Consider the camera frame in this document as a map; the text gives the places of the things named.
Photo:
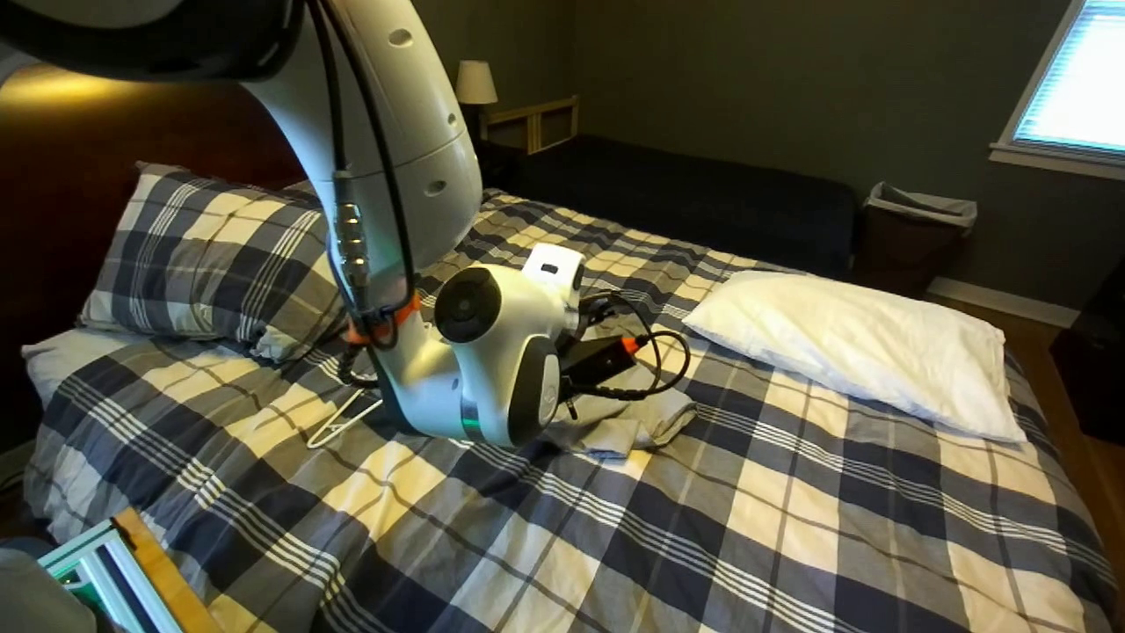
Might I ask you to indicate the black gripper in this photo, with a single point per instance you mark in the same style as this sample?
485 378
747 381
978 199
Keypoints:
590 362

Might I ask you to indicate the light grey cloth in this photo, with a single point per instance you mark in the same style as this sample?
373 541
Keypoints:
611 428

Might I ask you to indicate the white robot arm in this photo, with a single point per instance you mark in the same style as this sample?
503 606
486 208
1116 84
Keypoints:
371 115

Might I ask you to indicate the dark bed bench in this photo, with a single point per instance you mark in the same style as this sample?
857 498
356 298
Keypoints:
744 208

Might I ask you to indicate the laundry basket with cloth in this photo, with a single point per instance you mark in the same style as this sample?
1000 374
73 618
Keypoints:
908 237

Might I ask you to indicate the wooden nightstand shelf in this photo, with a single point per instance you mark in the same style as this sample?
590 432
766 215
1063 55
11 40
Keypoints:
535 126

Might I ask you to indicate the table lamp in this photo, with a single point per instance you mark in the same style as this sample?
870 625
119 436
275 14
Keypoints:
478 88

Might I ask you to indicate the plaid yellow grey comforter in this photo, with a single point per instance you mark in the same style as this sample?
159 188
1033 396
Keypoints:
782 509

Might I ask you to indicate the plaid pillow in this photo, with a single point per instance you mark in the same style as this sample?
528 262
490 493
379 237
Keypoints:
215 262

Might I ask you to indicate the white pillow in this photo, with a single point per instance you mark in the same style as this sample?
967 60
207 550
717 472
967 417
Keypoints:
905 351

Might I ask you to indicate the black dresser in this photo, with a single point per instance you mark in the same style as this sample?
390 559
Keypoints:
1093 360

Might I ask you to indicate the window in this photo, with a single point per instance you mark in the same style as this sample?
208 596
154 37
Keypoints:
1070 117

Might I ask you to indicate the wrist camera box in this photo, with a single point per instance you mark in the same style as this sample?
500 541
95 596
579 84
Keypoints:
558 265

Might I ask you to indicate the white wire hanger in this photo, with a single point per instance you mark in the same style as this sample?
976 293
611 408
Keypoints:
345 417

